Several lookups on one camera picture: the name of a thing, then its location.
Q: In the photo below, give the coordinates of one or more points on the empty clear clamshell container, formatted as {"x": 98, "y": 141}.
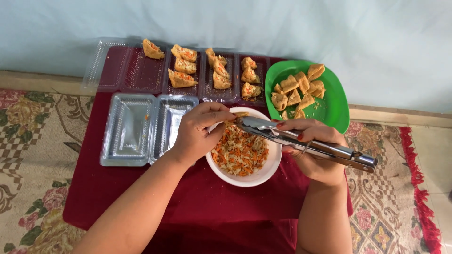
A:
{"x": 130, "y": 130}

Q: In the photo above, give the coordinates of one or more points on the fried tofu pocket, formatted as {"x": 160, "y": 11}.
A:
{"x": 242, "y": 114}

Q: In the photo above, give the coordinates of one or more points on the clear plastic food container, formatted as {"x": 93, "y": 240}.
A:
{"x": 233, "y": 88}
{"x": 197, "y": 83}
{"x": 141, "y": 76}
{"x": 263, "y": 70}

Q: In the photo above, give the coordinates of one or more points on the pile of empty fried tofu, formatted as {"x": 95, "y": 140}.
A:
{"x": 289, "y": 84}

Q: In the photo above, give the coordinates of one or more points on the person's right hand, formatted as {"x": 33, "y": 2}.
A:
{"x": 317, "y": 167}

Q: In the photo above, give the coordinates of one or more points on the white round bowl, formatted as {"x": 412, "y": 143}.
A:
{"x": 247, "y": 180}

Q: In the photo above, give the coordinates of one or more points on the shredded carrot cabbage filling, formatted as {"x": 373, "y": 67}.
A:
{"x": 240, "y": 151}

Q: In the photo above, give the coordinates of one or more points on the stuffed fried tofu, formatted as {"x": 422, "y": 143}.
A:
{"x": 250, "y": 75}
{"x": 212, "y": 54}
{"x": 180, "y": 80}
{"x": 184, "y": 53}
{"x": 250, "y": 90}
{"x": 221, "y": 69}
{"x": 185, "y": 66}
{"x": 248, "y": 63}
{"x": 221, "y": 82}
{"x": 153, "y": 50}

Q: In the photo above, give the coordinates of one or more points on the green plastic plate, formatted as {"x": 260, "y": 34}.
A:
{"x": 330, "y": 105}

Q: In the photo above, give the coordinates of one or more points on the metal kitchen tongs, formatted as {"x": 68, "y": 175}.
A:
{"x": 335, "y": 150}

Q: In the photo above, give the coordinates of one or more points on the maroon velvet cloth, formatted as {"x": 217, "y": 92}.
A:
{"x": 229, "y": 211}

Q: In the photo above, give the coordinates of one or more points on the person's left hand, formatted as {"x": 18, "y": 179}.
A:
{"x": 192, "y": 137}

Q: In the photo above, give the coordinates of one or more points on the floral rug with red fringe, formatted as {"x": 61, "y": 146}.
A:
{"x": 35, "y": 141}

